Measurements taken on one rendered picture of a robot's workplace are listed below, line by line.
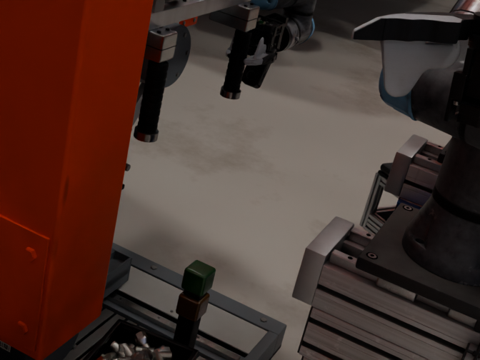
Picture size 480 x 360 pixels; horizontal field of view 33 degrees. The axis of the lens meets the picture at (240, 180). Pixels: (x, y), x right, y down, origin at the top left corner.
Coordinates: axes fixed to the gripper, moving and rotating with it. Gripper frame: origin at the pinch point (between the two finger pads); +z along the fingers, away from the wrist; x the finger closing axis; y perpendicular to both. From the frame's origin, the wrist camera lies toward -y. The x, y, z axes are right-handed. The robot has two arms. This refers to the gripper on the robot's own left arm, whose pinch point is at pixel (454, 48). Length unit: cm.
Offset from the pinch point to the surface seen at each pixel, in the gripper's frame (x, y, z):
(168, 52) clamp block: 75, 22, -53
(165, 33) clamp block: 75, 19, -52
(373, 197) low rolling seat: 98, 90, -182
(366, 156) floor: 145, 105, -259
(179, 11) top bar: 79, 16, -59
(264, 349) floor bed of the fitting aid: 80, 106, -102
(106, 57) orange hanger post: 58, 16, -24
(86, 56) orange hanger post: 57, 15, -19
